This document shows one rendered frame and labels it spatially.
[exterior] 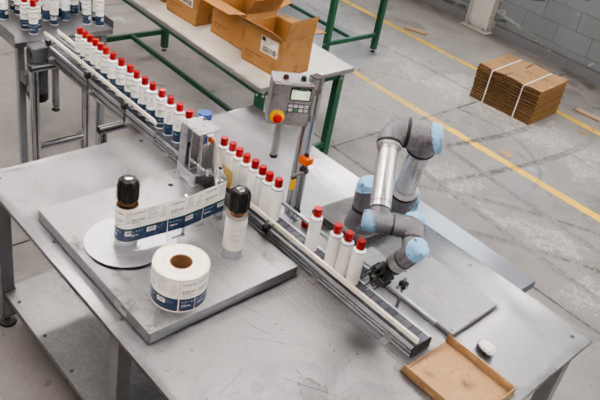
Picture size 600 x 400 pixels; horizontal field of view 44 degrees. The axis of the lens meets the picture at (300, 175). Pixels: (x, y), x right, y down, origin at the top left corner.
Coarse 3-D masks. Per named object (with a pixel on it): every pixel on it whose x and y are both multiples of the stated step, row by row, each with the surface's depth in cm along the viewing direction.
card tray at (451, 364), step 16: (448, 336) 268; (432, 352) 264; (448, 352) 265; (464, 352) 264; (416, 368) 256; (432, 368) 257; (448, 368) 258; (464, 368) 260; (480, 368) 261; (416, 384) 250; (432, 384) 251; (448, 384) 252; (464, 384) 253; (480, 384) 254; (496, 384) 256; (512, 384) 252
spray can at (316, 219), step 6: (318, 210) 283; (312, 216) 285; (318, 216) 284; (312, 222) 285; (318, 222) 285; (312, 228) 287; (318, 228) 287; (306, 234) 291; (312, 234) 288; (318, 234) 289; (306, 240) 291; (312, 240) 290; (318, 240) 292; (306, 246) 292; (312, 246) 291
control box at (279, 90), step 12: (276, 72) 289; (288, 72) 291; (276, 84) 283; (288, 84) 283; (300, 84) 285; (312, 84) 286; (276, 96) 286; (288, 96) 286; (312, 96) 288; (276, 108) 288; (288, 120) 292; (300, 120) 293
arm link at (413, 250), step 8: (408, 240) 250; (416, 240) 247; (424, 240) 249; (400, 248) 252; (408, 248) 247; (416, 248) 245; (424, 248) 247; (400, 256) 250; (408, 256) 247; (416, 256) 246; (424, 256) 246; (400, 264) 252; (408, 264) 250
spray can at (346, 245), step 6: (348, 234) 273; (342, 240) 276; (348, 240) 274; (342, 246) 276; (348, 246) 275; (342, 252) 277; (348, 252) 276; (342, 258) 278; (348, 258) 278; (336, 264) 281; (342, 264) 279; (348, 264) 281; (336, 270) 282; (342, 270) 281
